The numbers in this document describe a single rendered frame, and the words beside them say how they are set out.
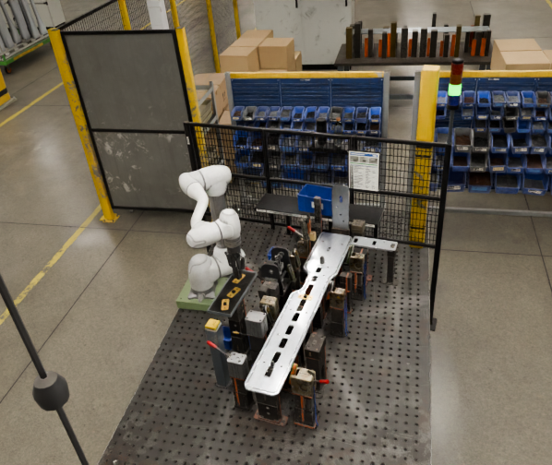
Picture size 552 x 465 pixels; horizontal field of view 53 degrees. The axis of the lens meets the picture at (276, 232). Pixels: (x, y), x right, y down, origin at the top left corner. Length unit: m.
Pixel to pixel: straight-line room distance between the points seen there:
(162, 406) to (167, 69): 3.00
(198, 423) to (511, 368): 2.31
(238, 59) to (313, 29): 2.60
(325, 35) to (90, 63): 5.12
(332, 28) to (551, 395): 6.98
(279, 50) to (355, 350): 5.05
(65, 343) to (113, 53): 2.52
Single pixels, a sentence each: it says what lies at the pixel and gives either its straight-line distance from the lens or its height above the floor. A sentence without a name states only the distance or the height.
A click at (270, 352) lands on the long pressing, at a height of 1.00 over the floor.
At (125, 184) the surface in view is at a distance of 5.90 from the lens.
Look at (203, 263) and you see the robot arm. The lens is 3.55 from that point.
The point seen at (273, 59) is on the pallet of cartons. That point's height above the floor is 0.88.
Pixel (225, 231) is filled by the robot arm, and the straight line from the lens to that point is 2.87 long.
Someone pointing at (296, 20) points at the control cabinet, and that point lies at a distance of 9.72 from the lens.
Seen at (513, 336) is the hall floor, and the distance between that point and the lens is 4.58.
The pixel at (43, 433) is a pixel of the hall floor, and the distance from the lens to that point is 4.31.
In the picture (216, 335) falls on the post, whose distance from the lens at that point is 2.90.
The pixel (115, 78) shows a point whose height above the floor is 1.56.
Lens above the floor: 3.13
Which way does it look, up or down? 34 degrees down
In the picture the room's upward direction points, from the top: 6 degrees counter-clockwise
